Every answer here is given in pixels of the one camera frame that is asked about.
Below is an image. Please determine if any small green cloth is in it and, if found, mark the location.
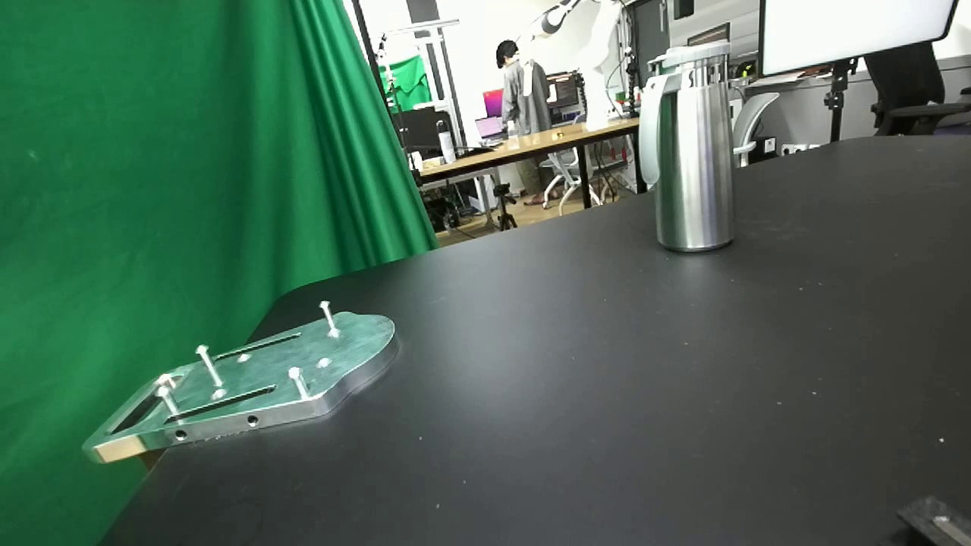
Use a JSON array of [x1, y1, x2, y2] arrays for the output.
[[386, 53, 436, 117]]

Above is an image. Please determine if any person in grey shirt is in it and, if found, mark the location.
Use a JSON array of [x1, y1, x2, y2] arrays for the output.
[[493, 37, 556, 139]]

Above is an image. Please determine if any silver bolt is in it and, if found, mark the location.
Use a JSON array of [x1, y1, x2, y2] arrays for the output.
[[319, 299, 343, 344], [195, 344, 230, 400], [153, 369, 186, 418], [285, 363, 316, 405]]

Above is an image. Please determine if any black tripod stand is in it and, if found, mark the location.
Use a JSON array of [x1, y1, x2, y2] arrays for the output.
[[818, 58, 856, 146]]

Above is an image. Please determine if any stainless steel bottle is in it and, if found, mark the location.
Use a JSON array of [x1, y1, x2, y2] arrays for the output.
[[637, 40, 741, 255]]

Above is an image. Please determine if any black office chair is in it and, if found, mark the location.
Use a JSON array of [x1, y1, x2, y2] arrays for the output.
[[863, 40, 971, 139]]

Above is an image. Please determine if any black flat metal piece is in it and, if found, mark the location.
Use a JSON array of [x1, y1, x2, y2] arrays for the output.
[[896, 495, 971, 546]]

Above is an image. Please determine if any green curtain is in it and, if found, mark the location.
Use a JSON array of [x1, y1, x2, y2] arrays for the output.
[[0, 0, 440, 546]]

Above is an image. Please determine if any wooden desk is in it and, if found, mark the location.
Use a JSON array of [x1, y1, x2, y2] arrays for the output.
[[414, 117, 646, 244]]

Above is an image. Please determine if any clear acrylic peg board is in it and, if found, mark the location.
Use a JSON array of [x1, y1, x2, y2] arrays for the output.
[[82, 306, 402, 468]]

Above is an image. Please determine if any white screen with black frame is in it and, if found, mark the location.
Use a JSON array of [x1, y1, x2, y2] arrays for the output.
[[757, 0, 962, 78]]

